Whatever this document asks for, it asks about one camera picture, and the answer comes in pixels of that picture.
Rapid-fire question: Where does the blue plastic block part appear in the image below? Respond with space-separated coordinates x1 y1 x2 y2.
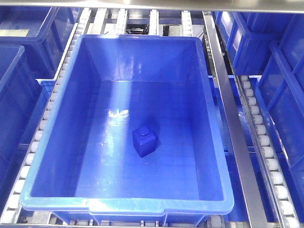
132 126 157 158

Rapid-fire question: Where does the steel roller shelf rack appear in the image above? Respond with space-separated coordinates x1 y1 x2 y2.
1 0 304 228

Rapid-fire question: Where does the large blue target bin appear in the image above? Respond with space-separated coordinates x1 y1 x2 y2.
20 35 234 225

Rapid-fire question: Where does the blue bin upper right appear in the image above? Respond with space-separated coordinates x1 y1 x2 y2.
212 11 304 75

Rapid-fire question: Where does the blue bin left front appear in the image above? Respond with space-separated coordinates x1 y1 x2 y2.
0 44 41 186

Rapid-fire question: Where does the blue bin upper left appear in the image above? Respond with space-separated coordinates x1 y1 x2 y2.
0 6 81 79

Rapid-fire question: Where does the blue bin right side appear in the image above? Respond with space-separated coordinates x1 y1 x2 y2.
258 42 304 173

